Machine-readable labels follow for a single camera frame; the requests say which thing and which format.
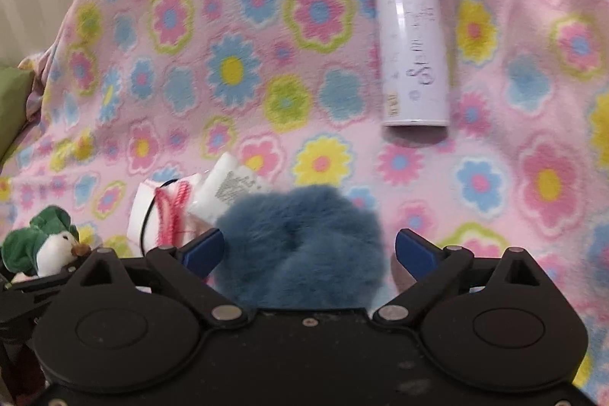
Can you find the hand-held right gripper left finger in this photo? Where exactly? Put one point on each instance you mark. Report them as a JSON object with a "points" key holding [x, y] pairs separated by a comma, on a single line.
{"points": [[204, 251]]}

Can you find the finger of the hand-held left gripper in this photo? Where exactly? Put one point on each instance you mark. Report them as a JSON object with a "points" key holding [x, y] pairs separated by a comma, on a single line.
{"points": [[33, 284]]}

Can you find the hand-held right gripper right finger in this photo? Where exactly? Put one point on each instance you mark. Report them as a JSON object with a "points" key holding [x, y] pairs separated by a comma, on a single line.
{"points": [[416, 253]]}

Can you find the white plush duck green hat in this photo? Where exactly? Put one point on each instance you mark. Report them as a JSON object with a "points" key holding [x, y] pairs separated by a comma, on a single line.
{"points": [[52, 251]]}

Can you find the blue fuzzy plush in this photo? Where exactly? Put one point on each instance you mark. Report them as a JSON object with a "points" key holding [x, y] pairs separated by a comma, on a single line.
{"points": [[304, 244]]}

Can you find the white packet with pink yarn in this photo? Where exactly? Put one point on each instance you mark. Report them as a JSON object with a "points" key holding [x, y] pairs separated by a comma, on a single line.
{"points": [[142, 211]]}

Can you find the green printed pillow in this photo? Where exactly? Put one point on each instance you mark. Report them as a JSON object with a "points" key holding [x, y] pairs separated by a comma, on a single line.
{"points": [[12, 111]]}

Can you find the purple lidded water bottle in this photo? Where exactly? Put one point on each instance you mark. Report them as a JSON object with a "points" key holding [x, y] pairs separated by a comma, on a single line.
{"points": [[411, 44]]}

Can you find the pink floral fleece blanket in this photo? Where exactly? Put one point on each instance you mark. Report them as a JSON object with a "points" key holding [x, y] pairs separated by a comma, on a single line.
{"points": [[333, 6]]}

